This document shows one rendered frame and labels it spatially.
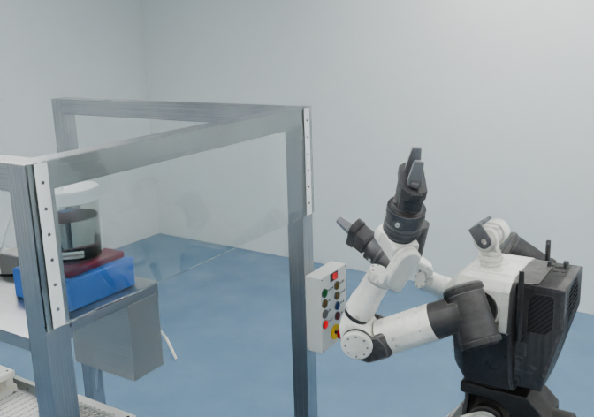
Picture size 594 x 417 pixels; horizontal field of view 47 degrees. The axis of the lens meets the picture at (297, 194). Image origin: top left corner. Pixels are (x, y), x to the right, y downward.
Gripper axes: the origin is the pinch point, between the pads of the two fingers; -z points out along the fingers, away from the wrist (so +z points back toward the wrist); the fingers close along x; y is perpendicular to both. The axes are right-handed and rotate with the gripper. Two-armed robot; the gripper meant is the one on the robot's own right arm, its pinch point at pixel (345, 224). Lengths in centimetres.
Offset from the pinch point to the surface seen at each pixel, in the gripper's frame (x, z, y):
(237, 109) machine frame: 16, -48, 0
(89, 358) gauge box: 12, -18, 84
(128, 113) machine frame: -8, -89, 15
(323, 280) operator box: -11.3, 4.8, 14.7
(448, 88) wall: -158, -67, -218
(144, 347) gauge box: 21, -7, 74
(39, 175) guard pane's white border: 76, -27, 74
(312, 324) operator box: -23.1, 9.7, 24.0
